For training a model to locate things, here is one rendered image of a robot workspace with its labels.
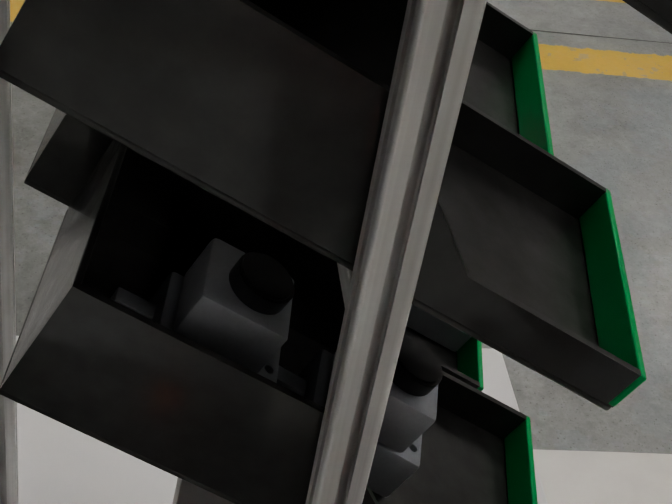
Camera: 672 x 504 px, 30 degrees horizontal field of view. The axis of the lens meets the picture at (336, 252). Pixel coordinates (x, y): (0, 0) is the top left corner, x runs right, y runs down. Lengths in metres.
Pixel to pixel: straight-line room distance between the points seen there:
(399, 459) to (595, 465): 0.61
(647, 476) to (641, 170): 2.10
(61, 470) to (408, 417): 0.56
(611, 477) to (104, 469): 0.46
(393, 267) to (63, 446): 0.71
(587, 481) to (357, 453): 0.70
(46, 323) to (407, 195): 0.17
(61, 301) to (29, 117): 2.56
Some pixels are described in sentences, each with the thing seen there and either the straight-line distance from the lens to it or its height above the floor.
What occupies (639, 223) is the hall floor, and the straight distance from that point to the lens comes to 3.08.
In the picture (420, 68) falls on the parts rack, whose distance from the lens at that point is 0.39.
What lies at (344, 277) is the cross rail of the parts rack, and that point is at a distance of 0.50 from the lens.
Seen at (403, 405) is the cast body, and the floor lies 1.29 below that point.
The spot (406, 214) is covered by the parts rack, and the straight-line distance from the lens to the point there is 0.43.
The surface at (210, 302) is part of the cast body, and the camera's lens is 0.56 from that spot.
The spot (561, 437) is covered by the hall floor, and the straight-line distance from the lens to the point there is 2.46.
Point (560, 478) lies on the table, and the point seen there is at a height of 0.86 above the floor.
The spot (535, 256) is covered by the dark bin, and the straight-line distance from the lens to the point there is 0.57.
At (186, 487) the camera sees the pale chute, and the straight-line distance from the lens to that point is 0.68.
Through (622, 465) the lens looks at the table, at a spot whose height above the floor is 0.86.
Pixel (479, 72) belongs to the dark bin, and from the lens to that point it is 0.70.
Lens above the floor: 1.70
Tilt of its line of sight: 39 degrees down
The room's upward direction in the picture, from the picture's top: 11 degrees clockwise
